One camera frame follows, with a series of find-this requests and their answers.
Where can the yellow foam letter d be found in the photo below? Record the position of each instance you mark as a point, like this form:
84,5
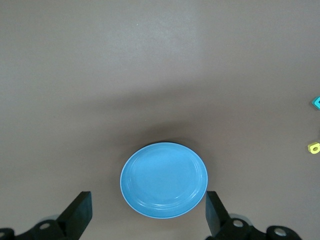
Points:
311,147

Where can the blue plate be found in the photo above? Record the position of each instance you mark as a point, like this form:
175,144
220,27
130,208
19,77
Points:
163,180

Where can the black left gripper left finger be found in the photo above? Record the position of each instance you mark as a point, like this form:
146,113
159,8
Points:
77,215

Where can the brown paper table cover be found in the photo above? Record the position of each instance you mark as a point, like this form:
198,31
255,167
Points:
160,62

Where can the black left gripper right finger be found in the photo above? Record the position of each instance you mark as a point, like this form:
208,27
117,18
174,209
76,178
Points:
217,220

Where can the teal foam letter p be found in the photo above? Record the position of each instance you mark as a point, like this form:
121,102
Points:
314,103

